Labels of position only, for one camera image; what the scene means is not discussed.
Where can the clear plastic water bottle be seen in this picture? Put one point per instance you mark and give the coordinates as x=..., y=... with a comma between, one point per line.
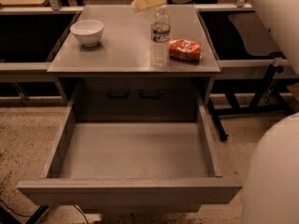
x=160, y=37

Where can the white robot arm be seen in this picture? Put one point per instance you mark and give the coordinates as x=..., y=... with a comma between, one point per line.
x=271, y=192

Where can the grey cabinet counter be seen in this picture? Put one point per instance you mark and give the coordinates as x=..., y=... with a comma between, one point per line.
x=121, y=61

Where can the grey open bottom drawer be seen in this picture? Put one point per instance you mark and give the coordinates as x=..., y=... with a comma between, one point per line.
x=138, y=154

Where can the orange snack bag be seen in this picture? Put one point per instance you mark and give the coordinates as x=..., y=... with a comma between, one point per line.
x=185, y=49

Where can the white ceramic bowl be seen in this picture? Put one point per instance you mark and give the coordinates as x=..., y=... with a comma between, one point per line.
x=87, y=32

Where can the left grey side table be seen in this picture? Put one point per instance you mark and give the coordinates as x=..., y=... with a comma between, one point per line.
x=30, y=38

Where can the black folding table stand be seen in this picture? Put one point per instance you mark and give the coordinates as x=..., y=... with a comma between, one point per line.
x=266, y=98

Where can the right black drawer handle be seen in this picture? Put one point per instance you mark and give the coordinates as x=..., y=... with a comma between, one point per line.
x=150, y=94

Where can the black drawer handle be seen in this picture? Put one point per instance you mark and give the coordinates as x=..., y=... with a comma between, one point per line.
x=118, y=94
x=150, y=94

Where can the left black drawer handle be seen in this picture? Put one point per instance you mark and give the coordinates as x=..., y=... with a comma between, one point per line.
x=118, y=94

